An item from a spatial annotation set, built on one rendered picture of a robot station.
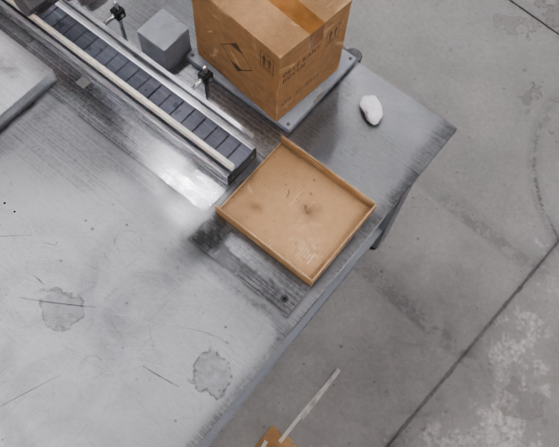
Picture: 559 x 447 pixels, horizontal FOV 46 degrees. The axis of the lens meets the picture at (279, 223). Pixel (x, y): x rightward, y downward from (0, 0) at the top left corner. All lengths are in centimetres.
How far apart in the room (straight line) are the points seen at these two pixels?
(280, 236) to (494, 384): 117
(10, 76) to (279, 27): 72
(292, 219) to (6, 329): 71
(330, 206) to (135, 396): 64
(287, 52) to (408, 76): 146
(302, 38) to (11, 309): 91
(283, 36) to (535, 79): 175
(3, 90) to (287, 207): 79
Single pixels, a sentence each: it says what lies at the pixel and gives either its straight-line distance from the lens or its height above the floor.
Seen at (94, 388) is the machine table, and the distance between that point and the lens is 155.
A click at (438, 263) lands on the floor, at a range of 256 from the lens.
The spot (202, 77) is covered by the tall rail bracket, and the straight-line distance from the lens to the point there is 166.
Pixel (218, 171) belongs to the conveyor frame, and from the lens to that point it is 163.
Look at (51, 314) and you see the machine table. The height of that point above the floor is 83.
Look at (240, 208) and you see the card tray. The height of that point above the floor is 83.
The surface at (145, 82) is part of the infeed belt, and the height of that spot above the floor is 88.
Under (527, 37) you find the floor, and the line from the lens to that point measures 322.
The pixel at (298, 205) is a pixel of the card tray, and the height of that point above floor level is 83.
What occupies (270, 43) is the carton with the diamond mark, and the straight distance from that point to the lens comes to 152.
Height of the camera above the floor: 232
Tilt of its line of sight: 67 degrees down
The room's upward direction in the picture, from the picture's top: 6 degrees clockwise
